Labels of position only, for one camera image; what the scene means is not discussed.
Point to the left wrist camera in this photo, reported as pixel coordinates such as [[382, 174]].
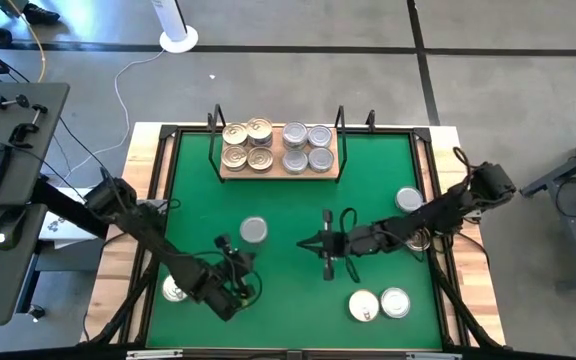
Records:
[[224, 242]]

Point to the black desk clamp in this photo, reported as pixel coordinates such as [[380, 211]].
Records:
[[20, 134], [18, 101]]

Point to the blue salmon can gold lid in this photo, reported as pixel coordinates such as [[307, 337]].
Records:
[[259, 131], [260, 158], [419, 242], [235, 134], [234, 156], [363, 305]]

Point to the black upright frame post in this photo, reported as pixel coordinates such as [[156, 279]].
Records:
[[370, 117], [210, 122]]

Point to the wooden shelf board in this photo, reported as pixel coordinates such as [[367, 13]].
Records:
[[279, 172]]

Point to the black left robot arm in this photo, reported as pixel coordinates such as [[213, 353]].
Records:
[[158, 245]]

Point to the silver can on side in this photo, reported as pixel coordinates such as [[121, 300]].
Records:
[[170, 291]]

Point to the black computer mouse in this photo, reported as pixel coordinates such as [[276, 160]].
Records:
[[10, 227]]

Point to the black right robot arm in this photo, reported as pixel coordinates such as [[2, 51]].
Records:
[[443, 210]]

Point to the green table mat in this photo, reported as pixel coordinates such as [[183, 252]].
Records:
[[288, 310]]

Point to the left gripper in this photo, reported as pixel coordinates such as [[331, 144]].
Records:
[[230, 292]]

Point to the white printed paper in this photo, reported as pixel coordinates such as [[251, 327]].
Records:
[[65, 232]]

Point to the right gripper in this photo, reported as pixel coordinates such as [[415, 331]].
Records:
[[343, 242]]

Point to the silver metal bracket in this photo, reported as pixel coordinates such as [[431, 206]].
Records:
[[155, 355], [433, 356]]

